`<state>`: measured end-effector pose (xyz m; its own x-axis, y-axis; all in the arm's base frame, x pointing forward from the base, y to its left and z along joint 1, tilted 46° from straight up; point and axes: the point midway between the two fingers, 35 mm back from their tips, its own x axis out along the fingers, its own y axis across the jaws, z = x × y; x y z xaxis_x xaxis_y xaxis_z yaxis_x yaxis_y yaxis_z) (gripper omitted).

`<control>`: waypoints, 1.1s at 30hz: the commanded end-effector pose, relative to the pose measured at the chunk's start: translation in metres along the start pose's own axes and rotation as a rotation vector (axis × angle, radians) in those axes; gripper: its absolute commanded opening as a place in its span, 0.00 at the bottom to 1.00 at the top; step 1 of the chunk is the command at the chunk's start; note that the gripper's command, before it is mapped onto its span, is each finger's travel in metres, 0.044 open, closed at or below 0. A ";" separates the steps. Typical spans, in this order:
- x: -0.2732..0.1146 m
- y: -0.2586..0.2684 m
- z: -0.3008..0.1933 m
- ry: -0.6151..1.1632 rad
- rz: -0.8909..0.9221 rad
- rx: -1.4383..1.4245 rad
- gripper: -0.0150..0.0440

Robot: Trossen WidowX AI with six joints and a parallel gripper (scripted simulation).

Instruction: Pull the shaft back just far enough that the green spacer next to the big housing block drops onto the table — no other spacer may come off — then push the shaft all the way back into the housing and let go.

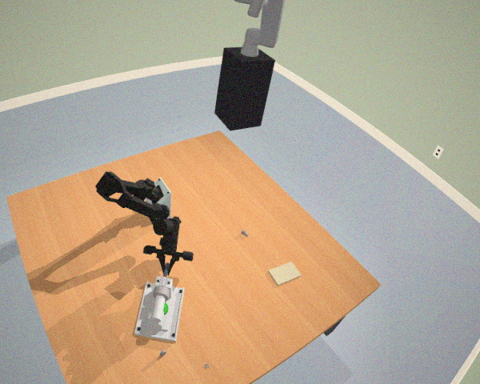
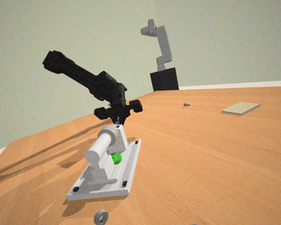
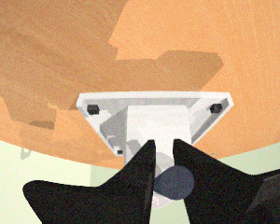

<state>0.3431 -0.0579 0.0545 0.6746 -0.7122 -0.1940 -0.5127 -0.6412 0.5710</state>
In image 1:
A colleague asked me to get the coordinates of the beige flat rectangular plate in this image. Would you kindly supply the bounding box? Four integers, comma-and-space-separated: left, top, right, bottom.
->
268, 262, 302, 286

